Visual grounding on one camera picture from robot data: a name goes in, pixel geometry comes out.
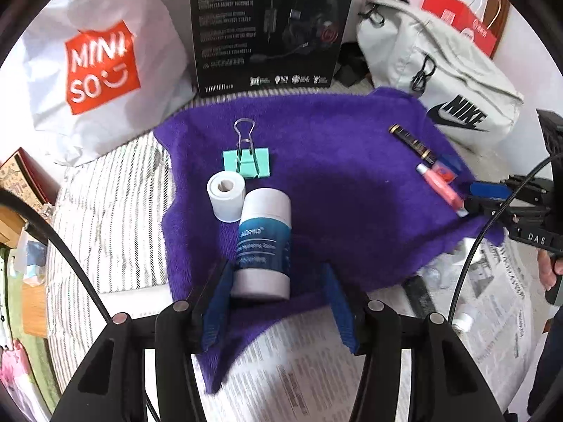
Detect black headset box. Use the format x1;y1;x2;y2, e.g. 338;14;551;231
189;0;360;98

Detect green cloth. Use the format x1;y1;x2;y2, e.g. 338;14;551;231
0;246;61;402

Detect small white round cap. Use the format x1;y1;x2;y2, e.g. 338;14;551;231
453;311;476;333

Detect red paper bag white handles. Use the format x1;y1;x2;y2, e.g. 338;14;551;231
420;0;513;60

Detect white charger plug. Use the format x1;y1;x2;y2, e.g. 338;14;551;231
446;241;474;270

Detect black stick tube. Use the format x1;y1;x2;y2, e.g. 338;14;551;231
405;275;441;318

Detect pink tube white cap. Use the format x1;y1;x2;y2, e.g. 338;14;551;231
416;162;468;218

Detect white plastic shopping bag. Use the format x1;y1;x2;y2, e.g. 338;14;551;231
18;0;198;168

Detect blue orange small gadget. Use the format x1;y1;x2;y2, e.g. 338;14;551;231
433;154;463;184

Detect newspaper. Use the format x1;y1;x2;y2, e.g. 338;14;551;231
189;237;556;422

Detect white tape roll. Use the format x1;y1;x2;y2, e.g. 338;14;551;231
206;170;245;223

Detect pink cloth item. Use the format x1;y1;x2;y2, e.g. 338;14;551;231
0;338;32;388

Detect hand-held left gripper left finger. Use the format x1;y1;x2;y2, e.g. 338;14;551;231
50;259;236;422

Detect person's right hand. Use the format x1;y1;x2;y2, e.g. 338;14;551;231
537;248;563;293

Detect grey waist bag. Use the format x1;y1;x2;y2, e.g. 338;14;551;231
334;0;525;153

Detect purple towel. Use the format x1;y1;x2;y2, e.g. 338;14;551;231
154;87;505;395

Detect green binder clip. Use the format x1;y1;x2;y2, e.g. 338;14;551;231
222;119;274;180

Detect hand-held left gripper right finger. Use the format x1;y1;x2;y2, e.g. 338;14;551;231
321;264;506;422

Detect wooden box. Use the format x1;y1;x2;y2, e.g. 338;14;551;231
0;204;35;248

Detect dark tube gold label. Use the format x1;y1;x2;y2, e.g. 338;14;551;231
388;123;434;164

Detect striped bed sheet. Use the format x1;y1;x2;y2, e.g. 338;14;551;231
46;83;379;409

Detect patterned cardboard box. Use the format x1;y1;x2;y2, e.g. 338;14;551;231
0;147;61;206

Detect blue white bottle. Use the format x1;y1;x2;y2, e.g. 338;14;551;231
230;187;292;302

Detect clear plastic cap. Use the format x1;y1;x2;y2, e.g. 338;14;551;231
422;264;448;287

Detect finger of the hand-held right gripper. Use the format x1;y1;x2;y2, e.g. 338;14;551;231
463;198;512;226
464;180;515;201

